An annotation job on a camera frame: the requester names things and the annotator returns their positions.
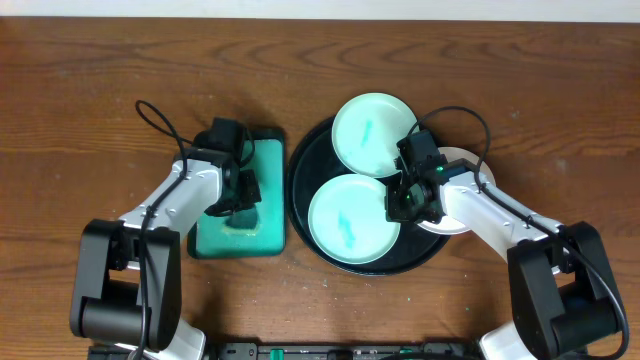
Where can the black round tray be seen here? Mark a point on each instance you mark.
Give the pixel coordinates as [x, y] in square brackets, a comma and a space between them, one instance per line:
[313, 163]

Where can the mint plate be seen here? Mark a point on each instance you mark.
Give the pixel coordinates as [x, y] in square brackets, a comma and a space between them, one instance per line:
[347, 220]
[365, 132]

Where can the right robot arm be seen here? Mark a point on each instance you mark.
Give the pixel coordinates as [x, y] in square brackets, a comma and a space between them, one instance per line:
[563, 292]

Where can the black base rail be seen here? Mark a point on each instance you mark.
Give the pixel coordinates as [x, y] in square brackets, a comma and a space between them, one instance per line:
[253, 351]

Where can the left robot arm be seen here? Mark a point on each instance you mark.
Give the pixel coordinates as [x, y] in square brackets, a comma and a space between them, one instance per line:
[127, 289]

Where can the dark green sponge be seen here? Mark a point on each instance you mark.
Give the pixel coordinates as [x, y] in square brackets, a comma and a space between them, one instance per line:
[242, 223]

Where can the green rectangular tray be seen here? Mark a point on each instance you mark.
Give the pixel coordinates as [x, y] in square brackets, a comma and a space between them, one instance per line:
[259, 231]

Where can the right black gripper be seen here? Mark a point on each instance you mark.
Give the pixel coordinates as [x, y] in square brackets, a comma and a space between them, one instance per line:
[394, 211]

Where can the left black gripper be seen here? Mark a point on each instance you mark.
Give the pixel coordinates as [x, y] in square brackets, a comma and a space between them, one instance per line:
[248, 193]

